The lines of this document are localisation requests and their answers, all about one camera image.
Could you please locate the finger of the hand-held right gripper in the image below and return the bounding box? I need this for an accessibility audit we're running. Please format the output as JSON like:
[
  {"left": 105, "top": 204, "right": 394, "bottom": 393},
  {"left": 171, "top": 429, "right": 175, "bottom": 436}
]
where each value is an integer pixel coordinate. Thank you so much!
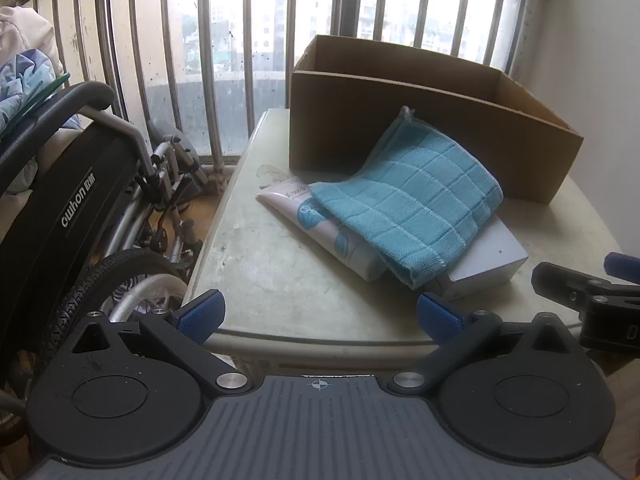
[
  {"left": 531, "top": 261, "right": 608, "bottom": 313},
  {"left": 604, "top": 252, "right": 640, "bottom": 286}
]

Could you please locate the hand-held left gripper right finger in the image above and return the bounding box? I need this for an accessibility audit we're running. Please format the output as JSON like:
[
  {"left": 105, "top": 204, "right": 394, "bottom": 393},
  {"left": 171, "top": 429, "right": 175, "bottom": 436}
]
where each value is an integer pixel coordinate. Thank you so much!
[{"left": 391, "top": 293, "right": 577, "bottom": 397}]

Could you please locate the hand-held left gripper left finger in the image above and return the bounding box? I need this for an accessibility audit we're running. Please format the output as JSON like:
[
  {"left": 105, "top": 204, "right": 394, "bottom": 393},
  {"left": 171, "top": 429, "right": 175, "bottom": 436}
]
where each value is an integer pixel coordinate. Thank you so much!
[{"left": 69, "top": 289, "right": 249, "bottom": 394}]

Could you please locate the small white box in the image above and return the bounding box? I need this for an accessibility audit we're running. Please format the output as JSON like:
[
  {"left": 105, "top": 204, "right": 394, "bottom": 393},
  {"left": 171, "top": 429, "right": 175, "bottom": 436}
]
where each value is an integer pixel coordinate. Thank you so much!
[{"left": 425, "top": 212, "right": 530, "bottom": 303}]

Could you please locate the blue checked cloth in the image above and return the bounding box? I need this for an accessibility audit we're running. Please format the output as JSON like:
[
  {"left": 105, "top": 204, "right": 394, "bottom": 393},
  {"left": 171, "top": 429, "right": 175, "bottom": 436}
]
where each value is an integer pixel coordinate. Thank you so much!
[{"left": 307, "top": 106, "right": 504, "bottom": 291}]

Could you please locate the white tube with blue print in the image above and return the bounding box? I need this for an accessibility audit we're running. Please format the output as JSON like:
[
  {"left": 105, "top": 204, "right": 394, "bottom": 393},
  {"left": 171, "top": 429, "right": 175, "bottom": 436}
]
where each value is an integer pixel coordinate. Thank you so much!
[{"left": 256, "top": 177, "right": 388, "bottom": 282}]

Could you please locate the brown cardboard box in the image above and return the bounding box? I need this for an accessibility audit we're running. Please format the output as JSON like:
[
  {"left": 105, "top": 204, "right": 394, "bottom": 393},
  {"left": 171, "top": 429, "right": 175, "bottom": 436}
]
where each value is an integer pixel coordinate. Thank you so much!
[{"left": 289, "top": 35, "right": 585, "bottom": 206}]

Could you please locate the black wheelchair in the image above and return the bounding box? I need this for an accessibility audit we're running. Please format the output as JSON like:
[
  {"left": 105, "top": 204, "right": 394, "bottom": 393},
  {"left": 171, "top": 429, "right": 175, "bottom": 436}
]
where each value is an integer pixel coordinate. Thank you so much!
[{"left": 0, "top": 82, "right": 211, "bottom": 411}]

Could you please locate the metal window grille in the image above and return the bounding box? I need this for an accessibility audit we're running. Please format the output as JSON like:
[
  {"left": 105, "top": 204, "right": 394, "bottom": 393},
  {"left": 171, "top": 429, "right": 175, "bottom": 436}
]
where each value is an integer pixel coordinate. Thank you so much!
[{"left": 0, "top": 0, "right": 571, "bottom": 171}]

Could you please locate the green hanger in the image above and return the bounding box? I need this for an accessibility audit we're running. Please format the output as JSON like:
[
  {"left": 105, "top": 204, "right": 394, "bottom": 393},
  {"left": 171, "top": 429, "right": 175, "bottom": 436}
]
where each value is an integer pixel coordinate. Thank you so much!
[{"left": 5, "top": 72, "right": 72, "bottom": 131}]

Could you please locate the light blue garment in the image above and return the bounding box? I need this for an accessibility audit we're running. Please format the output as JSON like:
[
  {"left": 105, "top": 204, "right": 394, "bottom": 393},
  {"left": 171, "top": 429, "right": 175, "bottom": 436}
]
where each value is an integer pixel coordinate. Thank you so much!
[{"left": 0, "top": 49, "right": 71, "bottom": 133}]

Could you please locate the pale pink padded jacket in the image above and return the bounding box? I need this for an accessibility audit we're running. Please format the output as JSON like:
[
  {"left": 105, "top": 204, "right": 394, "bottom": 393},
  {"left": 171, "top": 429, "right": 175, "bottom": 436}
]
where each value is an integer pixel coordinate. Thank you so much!
[{"left": 0, "top": 6, "right": 66, "bottom": 81}]

